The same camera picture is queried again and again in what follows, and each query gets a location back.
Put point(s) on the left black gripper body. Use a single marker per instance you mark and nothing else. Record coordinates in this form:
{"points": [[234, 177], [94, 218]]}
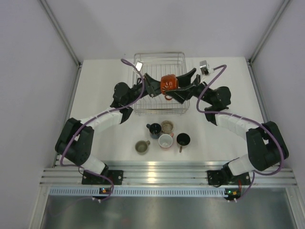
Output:
{"points": [[147, 90]]}

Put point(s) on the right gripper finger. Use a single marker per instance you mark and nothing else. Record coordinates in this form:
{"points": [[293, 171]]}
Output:
{"points": [[181, 94], [185, 79]]}

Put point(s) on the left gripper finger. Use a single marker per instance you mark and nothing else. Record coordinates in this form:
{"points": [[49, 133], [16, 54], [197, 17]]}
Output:
{"points": [[150, 82], [155, 92]]}

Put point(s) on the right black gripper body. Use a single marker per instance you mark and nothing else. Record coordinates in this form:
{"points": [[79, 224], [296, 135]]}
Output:
{"points": [[197, 90]]}

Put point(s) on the orange cup black interior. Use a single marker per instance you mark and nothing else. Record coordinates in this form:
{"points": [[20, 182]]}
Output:
{"points": [[167, 83]]}

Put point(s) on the dark blue cup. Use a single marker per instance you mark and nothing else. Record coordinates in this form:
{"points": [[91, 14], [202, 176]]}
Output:
{"points": [[155, 130]]}

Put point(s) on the pink cup white interior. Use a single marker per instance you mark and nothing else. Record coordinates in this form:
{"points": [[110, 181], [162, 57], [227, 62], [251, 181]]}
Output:
{"points": [[166, 141]]}

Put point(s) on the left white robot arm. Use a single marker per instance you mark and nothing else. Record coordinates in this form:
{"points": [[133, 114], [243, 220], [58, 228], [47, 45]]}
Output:
{"points": [[76, 138]]}

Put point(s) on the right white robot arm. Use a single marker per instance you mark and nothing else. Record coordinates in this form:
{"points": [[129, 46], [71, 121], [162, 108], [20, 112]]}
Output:
{"points": [[265, 144]]}

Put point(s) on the beige speckled cup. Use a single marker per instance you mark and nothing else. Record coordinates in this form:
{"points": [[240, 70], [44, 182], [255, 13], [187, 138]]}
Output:
{"points": [[167, 127]]}

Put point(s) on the grey-green cup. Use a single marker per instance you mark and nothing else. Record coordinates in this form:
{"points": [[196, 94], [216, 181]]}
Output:
{"points": [[142, 147]]}

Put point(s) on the metal wire dish rack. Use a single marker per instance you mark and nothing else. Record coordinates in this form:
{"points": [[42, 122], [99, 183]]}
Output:
{"points": [[155, 65]]}

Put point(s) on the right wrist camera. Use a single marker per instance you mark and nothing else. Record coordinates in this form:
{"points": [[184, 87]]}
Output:
{"points": [[204, 67]]}

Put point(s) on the black cup brown handle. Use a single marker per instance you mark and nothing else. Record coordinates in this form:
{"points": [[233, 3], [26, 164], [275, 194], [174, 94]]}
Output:
{"points": [[183, 140]]}

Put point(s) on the aluminium rail frame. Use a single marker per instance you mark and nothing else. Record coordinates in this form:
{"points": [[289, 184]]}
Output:
{"points": [[162, 174]]}

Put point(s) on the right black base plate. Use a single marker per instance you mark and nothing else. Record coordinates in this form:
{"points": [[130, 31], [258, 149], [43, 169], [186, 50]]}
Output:
{"points": [[218, 178]]}

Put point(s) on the slotted cable duct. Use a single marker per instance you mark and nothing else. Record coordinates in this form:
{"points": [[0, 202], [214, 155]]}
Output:
{"points": [[140, 192]]}

